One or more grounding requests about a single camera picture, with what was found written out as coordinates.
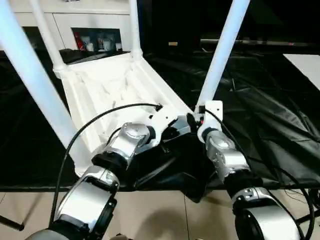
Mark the white plastic table top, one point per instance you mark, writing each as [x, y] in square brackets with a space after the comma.
[100, 87]

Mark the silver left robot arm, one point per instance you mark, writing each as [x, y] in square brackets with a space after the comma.
[120, 142]

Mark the black work mat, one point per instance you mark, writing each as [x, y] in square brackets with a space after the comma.
[262, 112]

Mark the dark metal rod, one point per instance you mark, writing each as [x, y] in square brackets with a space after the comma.
[262, 43]

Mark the black case with gold label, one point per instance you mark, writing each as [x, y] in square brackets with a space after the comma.
[170, 22]

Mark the white flat board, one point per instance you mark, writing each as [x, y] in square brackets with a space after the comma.
[305, 70]

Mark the black metal stand leg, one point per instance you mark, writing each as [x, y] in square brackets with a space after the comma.
[11, 222]
[307, 218]

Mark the white glass-door cabinet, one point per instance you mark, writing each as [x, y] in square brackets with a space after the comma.
[75, 17]

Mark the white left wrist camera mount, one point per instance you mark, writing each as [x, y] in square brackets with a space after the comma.
[162, 117]

